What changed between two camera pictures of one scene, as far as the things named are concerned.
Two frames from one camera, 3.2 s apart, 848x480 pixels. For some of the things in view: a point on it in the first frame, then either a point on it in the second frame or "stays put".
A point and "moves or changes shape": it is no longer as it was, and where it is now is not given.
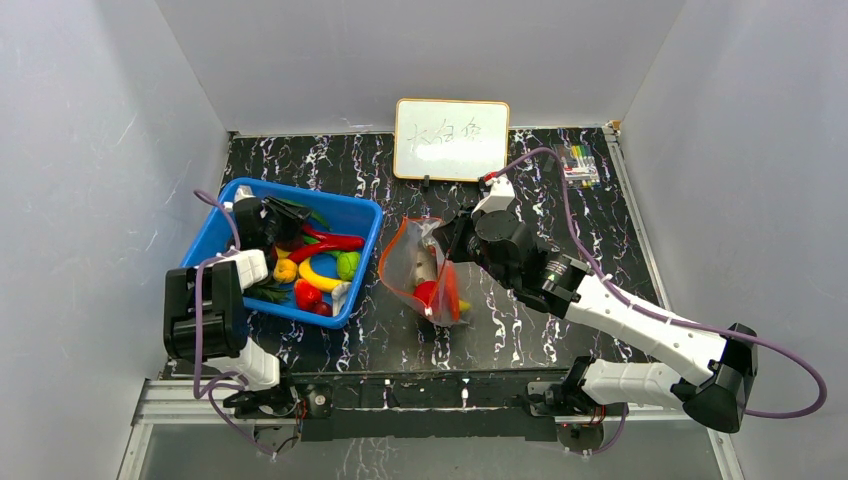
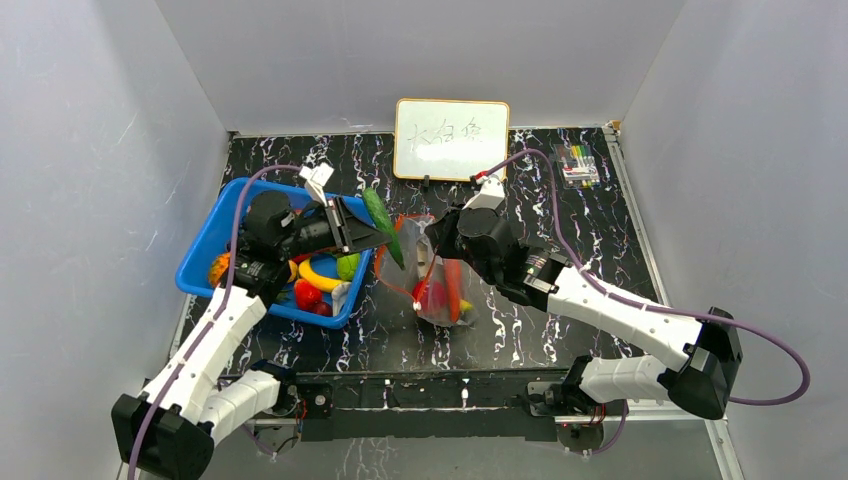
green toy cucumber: x=315 y=214 moves or changes shape
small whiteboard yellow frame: x=450 y=140 stays put
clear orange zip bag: x=414 y=268 stays put
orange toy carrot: x=453 y=290 stays put
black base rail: x=417 y=407 stays put
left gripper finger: x=288 y=207 → x=352 y=234
